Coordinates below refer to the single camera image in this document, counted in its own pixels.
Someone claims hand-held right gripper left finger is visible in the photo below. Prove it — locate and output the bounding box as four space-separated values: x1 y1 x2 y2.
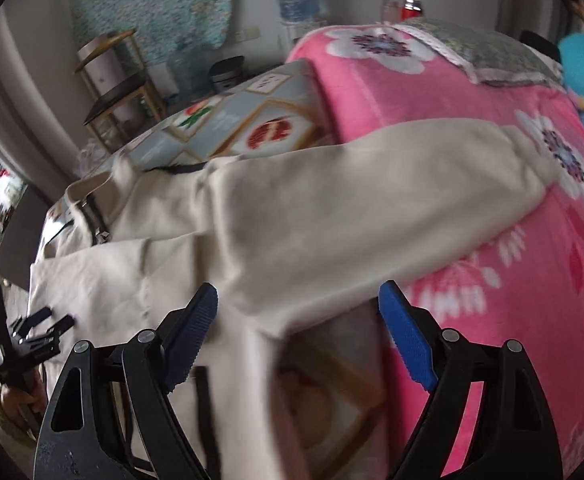
34 282 220 480

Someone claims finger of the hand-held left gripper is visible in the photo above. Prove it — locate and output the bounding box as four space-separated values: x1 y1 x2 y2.
22 316 75 356
12 306 53 336

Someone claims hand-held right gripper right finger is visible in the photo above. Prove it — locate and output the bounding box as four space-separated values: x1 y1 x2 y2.
378 280 565 480

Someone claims cream jacket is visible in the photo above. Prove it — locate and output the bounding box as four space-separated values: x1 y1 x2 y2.
28 119 560 480

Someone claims person's left hand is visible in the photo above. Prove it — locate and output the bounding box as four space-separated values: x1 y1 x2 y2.
0 366 48 431

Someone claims dark cabinet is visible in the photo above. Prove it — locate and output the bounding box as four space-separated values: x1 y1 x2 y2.
0 185 53 291

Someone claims white plastic bag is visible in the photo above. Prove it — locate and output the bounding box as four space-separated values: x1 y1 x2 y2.
74 140 108 176

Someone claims fruit print tablecloth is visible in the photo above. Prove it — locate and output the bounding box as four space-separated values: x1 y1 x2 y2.
37 59 390 480

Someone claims wooden chair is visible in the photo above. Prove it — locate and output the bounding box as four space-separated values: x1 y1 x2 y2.
74 29 168 153

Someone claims grey curtain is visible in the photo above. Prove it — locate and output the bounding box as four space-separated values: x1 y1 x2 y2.
0 5 90 181

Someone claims pink floral blanket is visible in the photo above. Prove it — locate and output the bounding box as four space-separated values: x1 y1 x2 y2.
284 22 584 480

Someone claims empty clear water jug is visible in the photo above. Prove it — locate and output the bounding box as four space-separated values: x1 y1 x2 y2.
166 50 208 101

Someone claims white cylinder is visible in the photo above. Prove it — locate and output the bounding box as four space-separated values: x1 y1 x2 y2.
83 42 138 93

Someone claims black trash bin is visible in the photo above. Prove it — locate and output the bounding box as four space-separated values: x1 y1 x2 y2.
209 56 247 95

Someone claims grey lace cushion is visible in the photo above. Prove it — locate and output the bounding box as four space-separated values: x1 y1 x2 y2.
389 16 568 86

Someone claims black padded object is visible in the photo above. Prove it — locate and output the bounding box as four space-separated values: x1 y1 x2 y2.
519 30 563 61

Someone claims teal floral wall cloth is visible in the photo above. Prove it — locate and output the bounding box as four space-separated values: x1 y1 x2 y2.
67 0 263 66

